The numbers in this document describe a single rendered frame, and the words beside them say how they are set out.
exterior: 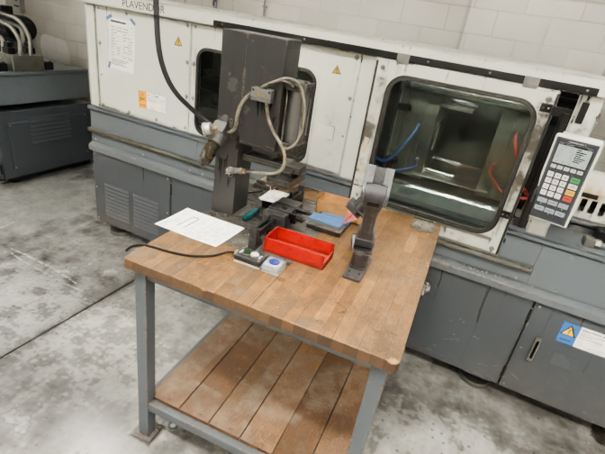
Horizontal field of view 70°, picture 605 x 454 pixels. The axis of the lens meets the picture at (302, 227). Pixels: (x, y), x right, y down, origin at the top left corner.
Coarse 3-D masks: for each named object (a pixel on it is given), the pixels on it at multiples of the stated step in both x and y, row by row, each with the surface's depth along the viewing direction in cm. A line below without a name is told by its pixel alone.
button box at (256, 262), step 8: (128, 248) 162; (152, 248) 159; (160, 248) 158; (192, 256) 157; (200, 256) 157; (208, 256) 158; (240, 256) 157; (248, 256) 158; (264, 256) 159; (248, 264) 157; (256, 264) 155
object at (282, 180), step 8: (248, 152) 185; (256, 152) 188; (248, 160) 182; (256, 160) 181; (264, 160) 180; (272, 160) 181; (280, 160) 185; (288, 160) 178; (288, 168) 177; (296, 168) 175; (304, 168) 181; (272, 176) 175; (280, 176) 177; (288, 176) 177; (296, 176) 179; (304, 176) 187; (272, 184) 175; (280, 184) 173; (288, 184) 172; (296, 184) 180
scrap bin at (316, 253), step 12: (276, 228) 175; (264, 240) 167; (276, 240) 177; (288, 240) 176; (300, 240) 174; (312, 240) 172; (276, 252) 167; (288, 252) 165; (300, 252) 163; (312, 252) 161; (324, 252) 172; (312, 264) 162; (324, 264) 162
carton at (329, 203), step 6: (318, 198) 207; (324, 198) 216; (330, 198) 216; (336, 198) 215; (342, 198) 214; (348, 198) 213; (318, 204) 207; (324, 204) 206; (330, 204) 205; (336, 204) 204; (342, 204) 215; (318, 210) 208; (324, 210) 207; (330, 210) 206; (336, 210) 205; (342, 210) 203; (342, 216) 205; (354, 222) 203; (360, 222) 202
